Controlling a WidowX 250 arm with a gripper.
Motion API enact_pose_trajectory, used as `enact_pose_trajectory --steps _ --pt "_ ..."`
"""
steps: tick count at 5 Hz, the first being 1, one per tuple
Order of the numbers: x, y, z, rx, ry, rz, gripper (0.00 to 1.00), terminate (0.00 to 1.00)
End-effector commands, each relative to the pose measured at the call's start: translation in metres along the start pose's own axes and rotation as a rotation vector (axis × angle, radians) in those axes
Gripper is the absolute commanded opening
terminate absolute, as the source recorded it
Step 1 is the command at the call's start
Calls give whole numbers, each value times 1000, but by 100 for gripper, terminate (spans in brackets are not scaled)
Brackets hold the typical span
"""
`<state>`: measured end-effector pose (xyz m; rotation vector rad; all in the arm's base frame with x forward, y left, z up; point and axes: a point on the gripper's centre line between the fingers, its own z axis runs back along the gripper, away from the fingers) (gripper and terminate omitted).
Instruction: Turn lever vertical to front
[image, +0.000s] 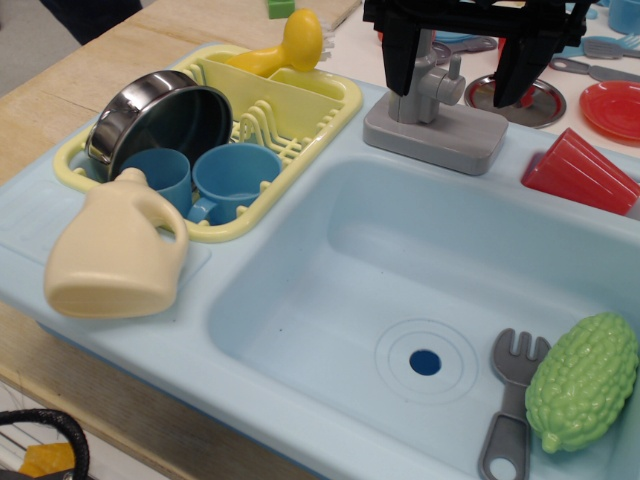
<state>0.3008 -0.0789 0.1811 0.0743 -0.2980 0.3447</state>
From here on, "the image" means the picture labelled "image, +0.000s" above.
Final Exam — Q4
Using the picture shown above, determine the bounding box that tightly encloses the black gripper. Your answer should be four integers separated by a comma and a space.
363, 1, 590, 108

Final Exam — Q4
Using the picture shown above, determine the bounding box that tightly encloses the grey toy faucet with lever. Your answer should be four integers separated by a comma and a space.
363, 30, 508, 176

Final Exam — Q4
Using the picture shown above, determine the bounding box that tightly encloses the steel round lid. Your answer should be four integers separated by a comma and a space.
464, 75, 566, 129

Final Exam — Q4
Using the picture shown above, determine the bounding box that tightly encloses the grey toy spatula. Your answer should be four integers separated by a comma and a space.
582, 38, 640, 59

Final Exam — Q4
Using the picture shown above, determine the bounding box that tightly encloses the yellow dish brush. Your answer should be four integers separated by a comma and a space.
226, 8, 334, 77

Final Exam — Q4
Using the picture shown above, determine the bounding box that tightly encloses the red toy cup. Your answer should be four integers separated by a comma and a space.
521, 128, 639, 216

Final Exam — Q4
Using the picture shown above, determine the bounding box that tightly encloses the red toy plate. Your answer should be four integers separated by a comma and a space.
579, 80, 639, 144

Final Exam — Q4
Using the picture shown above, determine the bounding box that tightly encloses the blue toy cup background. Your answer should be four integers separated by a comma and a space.
608, 0, 640, 34

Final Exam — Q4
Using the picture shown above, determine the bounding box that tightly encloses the green toy block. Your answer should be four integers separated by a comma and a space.
267, 0, 296, 20

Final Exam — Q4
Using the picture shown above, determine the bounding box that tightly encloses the blue toy cup right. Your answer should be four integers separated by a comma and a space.
187, 143, 282, 225

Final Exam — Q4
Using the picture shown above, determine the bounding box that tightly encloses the blue toy cup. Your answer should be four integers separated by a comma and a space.
122, 148, 192, 217
187, 143, 282, 225

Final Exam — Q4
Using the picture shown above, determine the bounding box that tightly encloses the steel pot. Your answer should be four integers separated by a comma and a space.
85, 70, 233, 181

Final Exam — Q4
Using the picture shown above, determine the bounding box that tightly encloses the light blue toy sink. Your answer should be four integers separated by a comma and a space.
1, 114, 639, 479

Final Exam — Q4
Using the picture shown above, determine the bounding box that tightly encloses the blue toy cup left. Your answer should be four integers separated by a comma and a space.
122, 148, 192, 217

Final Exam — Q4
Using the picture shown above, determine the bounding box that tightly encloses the green toy bitter gourd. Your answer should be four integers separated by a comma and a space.
525, 312, 639, 454

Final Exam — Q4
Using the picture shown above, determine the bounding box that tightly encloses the grey toy fork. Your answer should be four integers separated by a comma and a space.
478, 328, 551, 479

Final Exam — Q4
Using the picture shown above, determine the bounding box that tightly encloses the cream toy detergent jug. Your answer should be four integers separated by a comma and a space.
44, 168, 189, 319

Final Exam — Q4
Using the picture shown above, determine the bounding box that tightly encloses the black cable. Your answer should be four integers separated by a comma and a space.
0, 408, 91, 480

